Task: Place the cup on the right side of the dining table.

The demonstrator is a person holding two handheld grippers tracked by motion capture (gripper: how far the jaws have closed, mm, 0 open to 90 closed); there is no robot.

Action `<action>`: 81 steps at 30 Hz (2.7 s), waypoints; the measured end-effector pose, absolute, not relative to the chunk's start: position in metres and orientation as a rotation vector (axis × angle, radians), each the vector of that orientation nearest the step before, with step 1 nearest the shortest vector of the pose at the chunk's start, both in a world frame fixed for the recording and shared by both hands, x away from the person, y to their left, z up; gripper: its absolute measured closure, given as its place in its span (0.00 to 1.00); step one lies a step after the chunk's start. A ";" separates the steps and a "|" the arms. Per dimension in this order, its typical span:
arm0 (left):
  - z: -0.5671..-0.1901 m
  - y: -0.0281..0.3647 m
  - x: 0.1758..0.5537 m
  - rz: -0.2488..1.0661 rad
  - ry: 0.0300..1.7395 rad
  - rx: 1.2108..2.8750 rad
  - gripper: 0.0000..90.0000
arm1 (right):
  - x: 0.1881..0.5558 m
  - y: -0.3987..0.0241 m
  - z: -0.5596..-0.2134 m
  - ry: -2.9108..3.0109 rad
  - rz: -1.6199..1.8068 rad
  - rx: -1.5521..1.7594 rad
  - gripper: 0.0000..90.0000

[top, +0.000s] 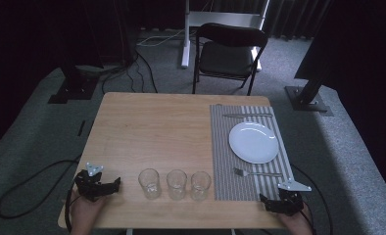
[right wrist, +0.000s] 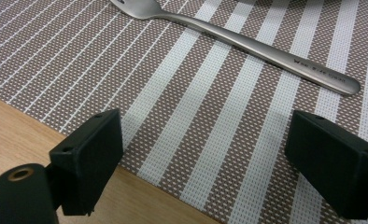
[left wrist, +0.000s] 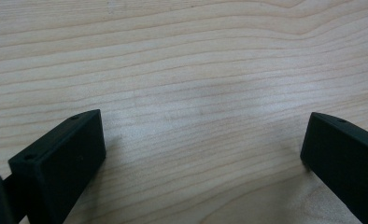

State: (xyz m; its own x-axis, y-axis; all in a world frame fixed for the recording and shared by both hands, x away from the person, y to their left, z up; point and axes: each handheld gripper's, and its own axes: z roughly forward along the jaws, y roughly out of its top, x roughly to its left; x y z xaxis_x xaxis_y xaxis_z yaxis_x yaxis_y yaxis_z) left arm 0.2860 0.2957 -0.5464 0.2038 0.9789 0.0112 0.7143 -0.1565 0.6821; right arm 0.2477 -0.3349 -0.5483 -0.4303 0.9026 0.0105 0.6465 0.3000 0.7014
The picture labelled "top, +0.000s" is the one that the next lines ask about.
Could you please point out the white metal desk frame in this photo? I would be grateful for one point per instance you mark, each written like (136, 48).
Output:
(220, 19)

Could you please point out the black marker pen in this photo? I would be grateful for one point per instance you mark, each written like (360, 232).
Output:
(81, 128)

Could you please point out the white round plate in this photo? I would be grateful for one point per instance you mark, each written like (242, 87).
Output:
(253, 142)

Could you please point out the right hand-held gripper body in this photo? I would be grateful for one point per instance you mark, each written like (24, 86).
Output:
(289, 199)

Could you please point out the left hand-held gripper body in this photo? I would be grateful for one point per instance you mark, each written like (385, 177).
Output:
(90, 187)

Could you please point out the black folding chair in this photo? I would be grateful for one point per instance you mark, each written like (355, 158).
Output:
(228, 58)

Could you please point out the black stand with base plate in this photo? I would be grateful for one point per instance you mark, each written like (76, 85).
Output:
(308, 94)
(72, 81)

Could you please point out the person's right hand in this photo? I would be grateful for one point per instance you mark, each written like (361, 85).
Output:
(295, 223)

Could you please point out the dark curtain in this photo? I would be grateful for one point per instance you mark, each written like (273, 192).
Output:
(292, 16)

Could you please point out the silver table knife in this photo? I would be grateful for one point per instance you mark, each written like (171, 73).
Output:
(246, 115)

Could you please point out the clear drinking glass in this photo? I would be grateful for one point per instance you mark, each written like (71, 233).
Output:
(200, 185)
(176, 184)
(150, 183)

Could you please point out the silver fork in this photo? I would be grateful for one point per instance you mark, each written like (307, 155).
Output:
(254, 173)

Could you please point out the grey striped placemat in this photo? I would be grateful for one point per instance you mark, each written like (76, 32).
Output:
(223, 156)

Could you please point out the person's left hand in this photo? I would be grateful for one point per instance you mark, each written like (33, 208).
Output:
(86, 211)

